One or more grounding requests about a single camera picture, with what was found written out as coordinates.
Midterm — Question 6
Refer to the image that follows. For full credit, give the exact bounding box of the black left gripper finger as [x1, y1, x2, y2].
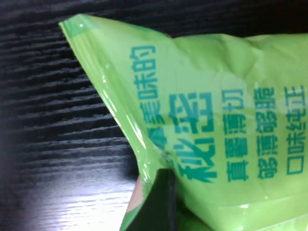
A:
[124, 168, 179, 231]

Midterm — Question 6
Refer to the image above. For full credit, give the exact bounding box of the green potato chips bag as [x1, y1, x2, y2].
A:
[59, 13, 308, 231]

